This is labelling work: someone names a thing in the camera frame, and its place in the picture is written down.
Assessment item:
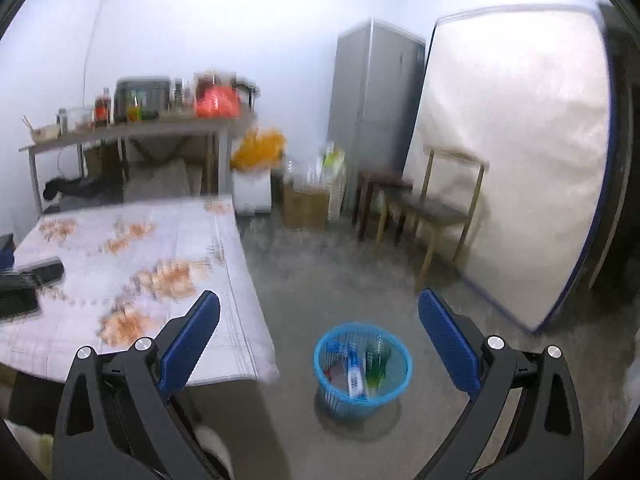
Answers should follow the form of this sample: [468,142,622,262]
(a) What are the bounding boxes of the white mattress blue trim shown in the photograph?
[405,6,615,332]

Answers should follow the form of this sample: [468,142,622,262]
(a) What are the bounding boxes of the blue plastic trash basket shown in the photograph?
[312,322,413,419]

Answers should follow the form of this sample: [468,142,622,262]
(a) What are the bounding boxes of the cardboard box on floor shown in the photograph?
[282,184,330,231]

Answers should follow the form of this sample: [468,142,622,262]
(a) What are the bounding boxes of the red plastic bag on shelf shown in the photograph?
[194,86,241,119]

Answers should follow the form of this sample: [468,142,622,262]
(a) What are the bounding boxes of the white bowl with chopsticks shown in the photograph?
[21,115,61,144]

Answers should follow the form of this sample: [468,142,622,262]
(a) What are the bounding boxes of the dark wooden stool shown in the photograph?
[352,168,412,242]

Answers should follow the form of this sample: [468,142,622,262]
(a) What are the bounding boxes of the floral tablecloth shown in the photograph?
[1,196,279,386]

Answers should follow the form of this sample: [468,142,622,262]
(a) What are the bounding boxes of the black clothes under table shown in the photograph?
[42,177,122,202]

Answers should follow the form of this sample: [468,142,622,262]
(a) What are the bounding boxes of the blue white toothpaste box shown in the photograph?
[345,348,366,399]

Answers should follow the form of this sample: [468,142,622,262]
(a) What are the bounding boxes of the orange plastic bag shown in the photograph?
[230,128,286,172]

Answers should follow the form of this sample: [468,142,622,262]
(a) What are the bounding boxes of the green plastic bag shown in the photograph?
[363,336,392,391]

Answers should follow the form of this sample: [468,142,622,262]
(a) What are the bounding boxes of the grey metal side table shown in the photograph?
[20,104,258,218]

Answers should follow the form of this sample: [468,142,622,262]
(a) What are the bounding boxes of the grey metal pot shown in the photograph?
[113,77,171,124]

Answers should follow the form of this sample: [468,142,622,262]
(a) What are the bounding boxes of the grey refrigerator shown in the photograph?
[328,18,426,210]

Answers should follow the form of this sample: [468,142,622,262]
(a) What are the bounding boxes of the wooden chair dark seat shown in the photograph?
[375,146,489,292]

